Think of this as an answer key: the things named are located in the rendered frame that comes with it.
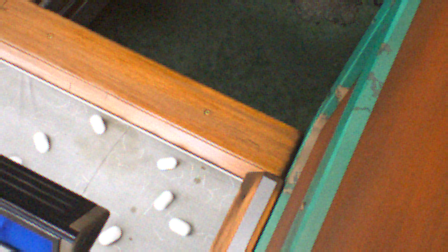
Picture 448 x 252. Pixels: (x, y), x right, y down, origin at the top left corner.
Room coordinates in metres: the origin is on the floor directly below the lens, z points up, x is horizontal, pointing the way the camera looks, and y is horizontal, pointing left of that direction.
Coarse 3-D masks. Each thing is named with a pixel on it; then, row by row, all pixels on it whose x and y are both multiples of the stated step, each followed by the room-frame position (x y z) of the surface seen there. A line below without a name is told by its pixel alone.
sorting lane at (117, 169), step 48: (0, 96) 0.31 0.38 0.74; (48, 96) 0.32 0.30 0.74; (0, 144) 0.23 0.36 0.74; (96, 144) 0.24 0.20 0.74; (144, 144) 0.25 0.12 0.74; (96, 192) 0.16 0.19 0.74; (144, 192) 0.17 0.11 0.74; (192, 192) 0.18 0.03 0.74; (96, 240) 0.08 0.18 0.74; (144, 240) 0.09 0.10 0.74; (192, 240) 0.10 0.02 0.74
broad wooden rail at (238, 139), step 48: (0, 0) 0.49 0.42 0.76; (0, 48) 0.40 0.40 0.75; (48, 48) 0.40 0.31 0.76; (96, 48) 0.41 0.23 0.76; (96, 96) 0.33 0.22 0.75; (144, 96) 0.33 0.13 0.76; (192, 96) 0.34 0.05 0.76; (192, 144) 0.26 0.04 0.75; (240, 144) 0.26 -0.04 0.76; (288, 144) 0.27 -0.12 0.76
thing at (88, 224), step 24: (0, 168) 0.11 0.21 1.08; (24, 168) 0.12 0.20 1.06; (0, 192) 0.08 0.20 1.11; (24, 192) 0.09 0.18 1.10; (48, 192) 0.09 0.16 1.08; (72, 192) 0.10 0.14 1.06; (0, 216) 0.06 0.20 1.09; (24, 216) 0.06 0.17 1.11; (48, 216) 0.07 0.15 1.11; (72, 216) 0.07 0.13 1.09; (96, 216) 0.07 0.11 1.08; (0, 240) 0.04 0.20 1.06; (24, 240) 0.04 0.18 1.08; (48, 240) 0.04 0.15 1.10; (72, 240) 0.05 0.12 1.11
